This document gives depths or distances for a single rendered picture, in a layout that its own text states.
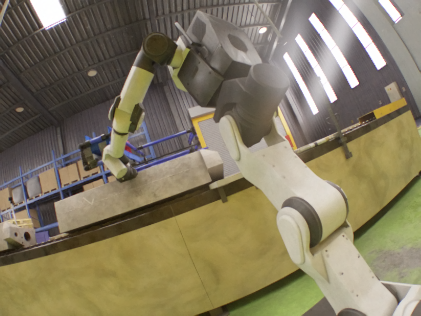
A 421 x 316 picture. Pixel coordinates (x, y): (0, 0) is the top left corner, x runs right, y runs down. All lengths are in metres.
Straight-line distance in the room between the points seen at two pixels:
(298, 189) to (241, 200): 0.70
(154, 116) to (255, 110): 12.04
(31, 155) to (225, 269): 15.01
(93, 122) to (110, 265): 12.54
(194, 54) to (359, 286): 0.86
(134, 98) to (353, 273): 0.86
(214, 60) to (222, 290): 1.16
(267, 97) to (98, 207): 1.06
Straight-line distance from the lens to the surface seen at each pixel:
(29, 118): 14.85
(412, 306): 0.61
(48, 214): 14.41
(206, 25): 0.79
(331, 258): 0.58
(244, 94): 0.58
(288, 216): 0.52
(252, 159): 0.61
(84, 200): 1.34
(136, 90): 0.78
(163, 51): 0.75
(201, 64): 0.74
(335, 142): 1.60
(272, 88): 0.54
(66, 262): 1.46
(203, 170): 1.20
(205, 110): 12.09
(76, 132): 13.89
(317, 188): 0.56
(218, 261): 1.24
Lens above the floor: 0.78
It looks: 8 degrees up
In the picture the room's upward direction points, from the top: 21 degrees counter-clockwise
